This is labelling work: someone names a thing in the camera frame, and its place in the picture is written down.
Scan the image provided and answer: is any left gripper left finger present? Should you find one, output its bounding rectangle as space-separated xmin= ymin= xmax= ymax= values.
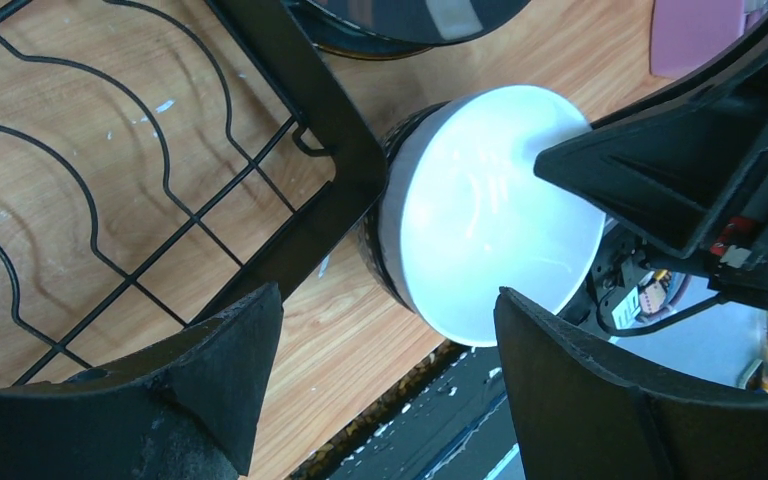
xmin=0 ymin=284 xmax=283 ymax=479

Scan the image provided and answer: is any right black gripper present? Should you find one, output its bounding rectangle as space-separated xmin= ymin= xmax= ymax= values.
xmin=535 ymin=13 xmax=768 ymax=309

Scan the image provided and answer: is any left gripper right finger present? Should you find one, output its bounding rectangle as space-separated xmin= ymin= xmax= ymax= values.
xmin=494 ymin=287 xmax=768 ymax=479

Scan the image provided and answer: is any white black bowl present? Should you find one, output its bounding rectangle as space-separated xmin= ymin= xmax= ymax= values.
xmin=359 ymin=84 xmax=606 ymax=348

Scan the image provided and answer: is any pink box with mirror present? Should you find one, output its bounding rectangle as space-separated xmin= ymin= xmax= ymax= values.
xmin=649 ymin=0 xmax=768 ymax=80

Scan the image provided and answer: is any black rimmed white plate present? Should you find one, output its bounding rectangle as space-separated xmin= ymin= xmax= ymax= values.
xmin=284 ymin=0 xmax=529 ymax=61

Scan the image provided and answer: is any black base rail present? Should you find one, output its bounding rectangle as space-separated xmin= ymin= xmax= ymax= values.
xmin=289 ymin=341 xmax=522 ymax=479

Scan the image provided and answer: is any black wire dish rack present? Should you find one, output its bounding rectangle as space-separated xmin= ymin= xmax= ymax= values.
xmin=0 ymin=1 xmax=385 ymax=390

